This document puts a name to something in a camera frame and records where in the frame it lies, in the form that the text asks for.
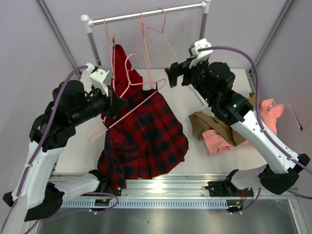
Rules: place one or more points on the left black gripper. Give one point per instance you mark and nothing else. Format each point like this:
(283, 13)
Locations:
(111, 102)

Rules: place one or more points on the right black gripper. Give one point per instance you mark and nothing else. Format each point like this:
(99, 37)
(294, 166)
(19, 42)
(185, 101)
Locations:
(185, 73)

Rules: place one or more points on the red dress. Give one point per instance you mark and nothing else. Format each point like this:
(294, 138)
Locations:
(122, 68)

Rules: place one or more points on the white slotted cable duct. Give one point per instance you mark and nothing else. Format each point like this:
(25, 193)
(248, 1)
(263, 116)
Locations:
(124, 203)

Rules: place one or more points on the brown garment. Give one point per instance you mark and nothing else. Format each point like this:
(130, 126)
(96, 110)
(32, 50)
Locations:
(215, 133)

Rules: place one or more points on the red plaid skirt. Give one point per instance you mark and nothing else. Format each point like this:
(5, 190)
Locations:
(148, 142)

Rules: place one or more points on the pink garment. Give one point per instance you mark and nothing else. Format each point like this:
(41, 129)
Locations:
(254, 133)

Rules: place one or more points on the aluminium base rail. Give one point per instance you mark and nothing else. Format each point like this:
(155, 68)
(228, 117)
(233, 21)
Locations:
(170, 186)

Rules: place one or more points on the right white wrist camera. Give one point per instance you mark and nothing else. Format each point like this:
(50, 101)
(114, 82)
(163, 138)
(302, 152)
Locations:
(199, 52)

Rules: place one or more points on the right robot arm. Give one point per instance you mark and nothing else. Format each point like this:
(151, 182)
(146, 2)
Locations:
(214, 82)

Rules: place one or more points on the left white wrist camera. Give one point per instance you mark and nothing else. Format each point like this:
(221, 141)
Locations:
(100, 77)

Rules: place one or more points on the pink hanger holding dress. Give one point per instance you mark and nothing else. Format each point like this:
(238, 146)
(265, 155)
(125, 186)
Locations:
(110, 49)

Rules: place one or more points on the white clothes rack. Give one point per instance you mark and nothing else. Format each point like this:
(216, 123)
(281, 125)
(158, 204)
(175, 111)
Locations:
(177, 35)

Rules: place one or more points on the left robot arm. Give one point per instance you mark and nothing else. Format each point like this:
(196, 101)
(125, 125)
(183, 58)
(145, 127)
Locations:
(36, 197)

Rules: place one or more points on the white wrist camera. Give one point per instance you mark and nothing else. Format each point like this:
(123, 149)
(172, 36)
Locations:
(199, 52)
(100, 77)

